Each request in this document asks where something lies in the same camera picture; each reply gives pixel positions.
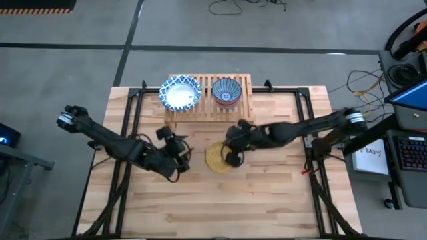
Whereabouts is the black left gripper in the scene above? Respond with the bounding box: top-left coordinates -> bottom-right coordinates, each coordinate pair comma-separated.
155,126 -> 189,169

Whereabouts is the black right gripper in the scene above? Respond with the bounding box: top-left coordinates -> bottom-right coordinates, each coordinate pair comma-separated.
222,120 -> 266,157

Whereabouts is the blue striped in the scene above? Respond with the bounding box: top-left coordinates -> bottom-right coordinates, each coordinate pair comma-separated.
211,77 -> 243,107

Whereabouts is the wooden slatted shelf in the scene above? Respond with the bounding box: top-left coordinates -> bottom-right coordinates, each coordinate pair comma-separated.
163,73 -> 256,129

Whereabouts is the white labelled paper box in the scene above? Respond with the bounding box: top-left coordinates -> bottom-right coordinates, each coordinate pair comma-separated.
351,139 -> 390,176

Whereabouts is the black diagonal stand bar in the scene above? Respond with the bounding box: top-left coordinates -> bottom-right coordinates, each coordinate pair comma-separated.
343,115 -> 401,156

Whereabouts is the grey metal stand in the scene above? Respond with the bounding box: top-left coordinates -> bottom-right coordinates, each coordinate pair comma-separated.
0,143 -> 56,239

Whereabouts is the black device with blue light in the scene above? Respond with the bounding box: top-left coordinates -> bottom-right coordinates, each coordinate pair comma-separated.
0,122 -> 21,148

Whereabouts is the black hazard striped mat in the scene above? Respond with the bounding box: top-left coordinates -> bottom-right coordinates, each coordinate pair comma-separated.
0,0 -> 77,15

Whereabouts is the black backlit keyboard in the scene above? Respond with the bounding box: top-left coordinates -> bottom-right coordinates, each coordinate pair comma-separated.
394,135 -> 427,171

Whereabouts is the grey equipment cart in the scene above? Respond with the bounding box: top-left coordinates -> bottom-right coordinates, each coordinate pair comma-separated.
378,49 -> 427,209

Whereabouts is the laptop with blue screen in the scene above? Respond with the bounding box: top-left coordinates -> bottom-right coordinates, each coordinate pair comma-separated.
383,78 -> 427,113

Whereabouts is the orange tool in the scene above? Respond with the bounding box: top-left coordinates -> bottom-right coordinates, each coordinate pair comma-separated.
412,20 -> 427,53

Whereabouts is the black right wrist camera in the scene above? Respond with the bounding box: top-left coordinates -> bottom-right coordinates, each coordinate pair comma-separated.
225,151 -> 244,168

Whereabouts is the black metal table frame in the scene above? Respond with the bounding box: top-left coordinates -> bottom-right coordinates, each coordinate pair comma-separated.
71,79 -> 360,239

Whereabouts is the tangled black floor cable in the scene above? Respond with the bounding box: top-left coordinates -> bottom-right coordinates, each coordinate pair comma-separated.
328,69 -> 390,134

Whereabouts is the yellow floor cable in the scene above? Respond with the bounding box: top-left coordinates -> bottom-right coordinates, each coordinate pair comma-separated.
345,89 -> 385,133

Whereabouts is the coiled black cable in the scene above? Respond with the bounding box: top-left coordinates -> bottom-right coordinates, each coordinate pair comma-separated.
386,63 -> 420,88

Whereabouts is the thick black hose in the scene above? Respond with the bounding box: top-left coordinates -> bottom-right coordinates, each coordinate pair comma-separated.
385,7 -> 427,51

